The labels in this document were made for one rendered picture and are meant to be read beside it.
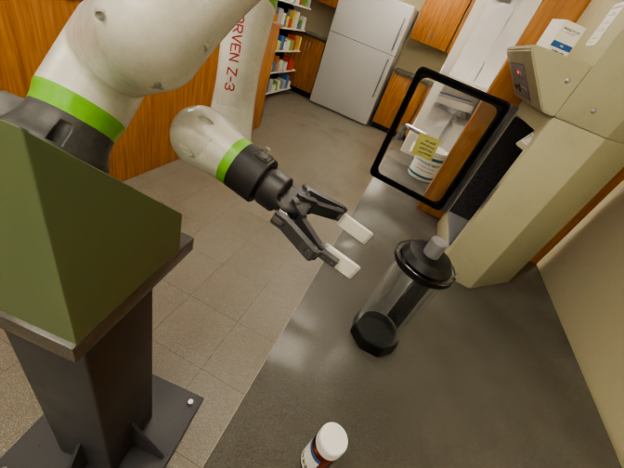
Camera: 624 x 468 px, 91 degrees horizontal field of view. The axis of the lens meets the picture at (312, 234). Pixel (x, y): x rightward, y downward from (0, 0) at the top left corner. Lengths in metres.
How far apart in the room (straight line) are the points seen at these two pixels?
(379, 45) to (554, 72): 5.03
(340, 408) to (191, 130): 0.53
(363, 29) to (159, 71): 5.46
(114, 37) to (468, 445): 0.79
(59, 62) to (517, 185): 0.90
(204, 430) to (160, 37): 1.37
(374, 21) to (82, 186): 5.55
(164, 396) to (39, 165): 1.27
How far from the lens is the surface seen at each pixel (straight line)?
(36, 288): 0.55
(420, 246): 0.56
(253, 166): 0.54
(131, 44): 0.46
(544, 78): 0.84
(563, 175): 0.90
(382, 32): 5.79
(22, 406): 1.67
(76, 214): 0.46
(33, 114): 0.60
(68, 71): 0.60
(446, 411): 0.71
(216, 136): 0.57
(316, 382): 0.60
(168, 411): 1.54
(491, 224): 0.92
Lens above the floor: 1.45
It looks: 35 degrees down
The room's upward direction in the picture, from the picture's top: 22 degrees clockwise
